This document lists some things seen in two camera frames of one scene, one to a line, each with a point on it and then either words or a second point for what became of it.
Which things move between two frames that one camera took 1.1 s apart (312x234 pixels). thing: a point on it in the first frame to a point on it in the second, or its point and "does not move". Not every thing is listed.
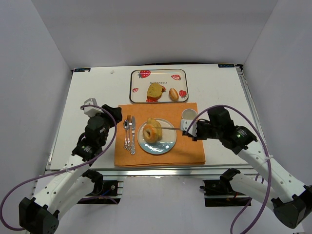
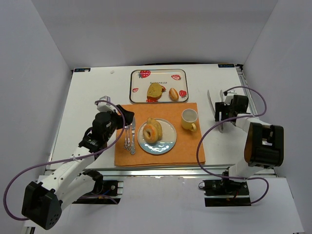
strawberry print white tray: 141,79 does not move
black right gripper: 197,130 to 220,112
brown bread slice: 154,91 does not move
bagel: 150,133 does not move
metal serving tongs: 170,128 to 221,126
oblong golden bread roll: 151,121 does not move
